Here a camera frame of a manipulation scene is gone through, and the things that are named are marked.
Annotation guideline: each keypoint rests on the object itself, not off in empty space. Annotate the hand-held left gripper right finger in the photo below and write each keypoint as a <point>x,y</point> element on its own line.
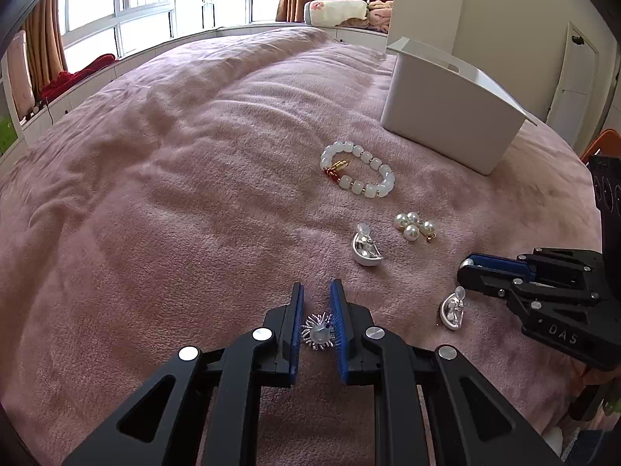
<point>339,335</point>

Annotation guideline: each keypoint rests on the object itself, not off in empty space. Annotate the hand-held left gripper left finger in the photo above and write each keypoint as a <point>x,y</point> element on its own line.
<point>297,335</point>

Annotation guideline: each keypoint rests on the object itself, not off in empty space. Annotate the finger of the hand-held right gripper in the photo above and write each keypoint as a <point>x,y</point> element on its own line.
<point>499,264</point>
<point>480,281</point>

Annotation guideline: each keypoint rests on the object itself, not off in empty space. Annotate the spiky silver earring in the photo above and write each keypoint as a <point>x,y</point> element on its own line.
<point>318,336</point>

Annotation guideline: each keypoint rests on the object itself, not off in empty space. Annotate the silver shell earring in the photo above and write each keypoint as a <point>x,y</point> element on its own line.
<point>451,315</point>
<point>366,252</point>

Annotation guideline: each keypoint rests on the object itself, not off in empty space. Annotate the pearl cluster earring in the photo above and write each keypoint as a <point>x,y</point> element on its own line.
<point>411,232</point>

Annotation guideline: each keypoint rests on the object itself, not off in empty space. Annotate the white storage box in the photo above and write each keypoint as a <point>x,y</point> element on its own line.
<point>436,111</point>

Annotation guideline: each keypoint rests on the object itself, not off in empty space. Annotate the orange chair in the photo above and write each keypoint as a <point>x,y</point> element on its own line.
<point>609,143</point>

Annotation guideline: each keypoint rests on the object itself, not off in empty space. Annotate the pink blanket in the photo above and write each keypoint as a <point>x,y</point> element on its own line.
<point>170,204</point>

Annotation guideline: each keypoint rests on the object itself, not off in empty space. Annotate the white door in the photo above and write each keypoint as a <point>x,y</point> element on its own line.
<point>572,97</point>

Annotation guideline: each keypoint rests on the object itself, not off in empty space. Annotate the pink plush toy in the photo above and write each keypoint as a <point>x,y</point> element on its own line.
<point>381,17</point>

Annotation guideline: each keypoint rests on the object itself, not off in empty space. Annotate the white rolled pillow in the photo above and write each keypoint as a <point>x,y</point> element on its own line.
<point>339,12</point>

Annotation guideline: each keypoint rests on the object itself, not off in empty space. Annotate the red cloth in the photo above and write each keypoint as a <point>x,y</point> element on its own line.
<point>73,77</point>

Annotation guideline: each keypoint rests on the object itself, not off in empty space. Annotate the pink padded board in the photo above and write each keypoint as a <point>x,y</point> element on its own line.
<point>22,77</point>

